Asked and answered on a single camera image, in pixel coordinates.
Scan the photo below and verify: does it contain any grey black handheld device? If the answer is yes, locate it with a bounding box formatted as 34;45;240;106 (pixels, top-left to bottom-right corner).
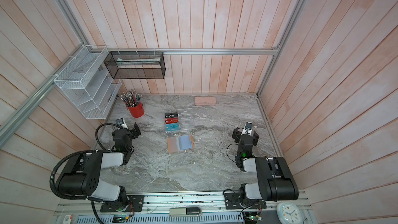
169;207;202;216

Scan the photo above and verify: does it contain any teal credit card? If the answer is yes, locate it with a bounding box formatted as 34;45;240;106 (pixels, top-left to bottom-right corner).
165;123;180;132

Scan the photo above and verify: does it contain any dark grey credit card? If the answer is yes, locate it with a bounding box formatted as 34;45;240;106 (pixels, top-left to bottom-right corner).
164;112;178;119

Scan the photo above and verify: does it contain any white wire mesh shelf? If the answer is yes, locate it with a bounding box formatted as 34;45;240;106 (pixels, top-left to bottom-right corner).
54;45;121;120

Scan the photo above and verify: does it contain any white analog clock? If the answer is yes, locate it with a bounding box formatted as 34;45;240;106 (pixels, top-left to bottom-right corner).
276;202;304;224

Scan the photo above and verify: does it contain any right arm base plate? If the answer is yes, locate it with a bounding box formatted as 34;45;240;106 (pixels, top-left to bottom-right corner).
222;190;266;209

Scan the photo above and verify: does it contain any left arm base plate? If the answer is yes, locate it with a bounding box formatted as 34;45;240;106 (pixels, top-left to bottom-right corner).
100;195;145;213

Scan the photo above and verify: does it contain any red pen cup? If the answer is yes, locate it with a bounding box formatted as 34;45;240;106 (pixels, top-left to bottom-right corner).
126;103;145;118

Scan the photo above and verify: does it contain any red credit card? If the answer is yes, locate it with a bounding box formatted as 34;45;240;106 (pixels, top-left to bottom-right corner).
165;117;179;124

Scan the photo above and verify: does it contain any clear acrylic organizer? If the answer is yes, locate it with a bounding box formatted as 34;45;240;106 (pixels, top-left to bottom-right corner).
164;107;199;133

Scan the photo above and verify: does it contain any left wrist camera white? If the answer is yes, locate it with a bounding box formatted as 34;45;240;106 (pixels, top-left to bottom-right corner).
116;118;128;129

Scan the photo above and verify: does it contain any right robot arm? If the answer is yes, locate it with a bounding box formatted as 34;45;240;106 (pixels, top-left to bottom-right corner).
232;123;299;208

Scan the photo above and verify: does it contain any black mesh wall basket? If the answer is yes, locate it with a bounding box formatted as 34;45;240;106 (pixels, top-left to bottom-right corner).
104;51;166;79

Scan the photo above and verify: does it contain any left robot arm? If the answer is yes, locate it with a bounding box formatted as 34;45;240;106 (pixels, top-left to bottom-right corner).
49;119;141;212

